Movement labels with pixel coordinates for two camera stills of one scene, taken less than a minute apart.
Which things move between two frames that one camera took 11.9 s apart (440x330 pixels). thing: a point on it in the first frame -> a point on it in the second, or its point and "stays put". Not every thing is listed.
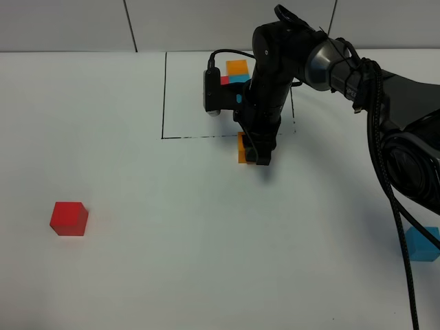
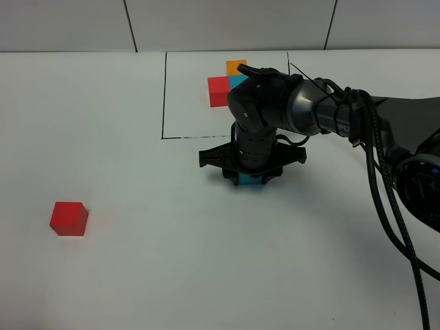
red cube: [69, 218] stays put
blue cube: [420, 248] -> [246, 179]
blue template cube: [239, 78] stays put
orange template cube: [239, 67] stays put
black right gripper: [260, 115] -> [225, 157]
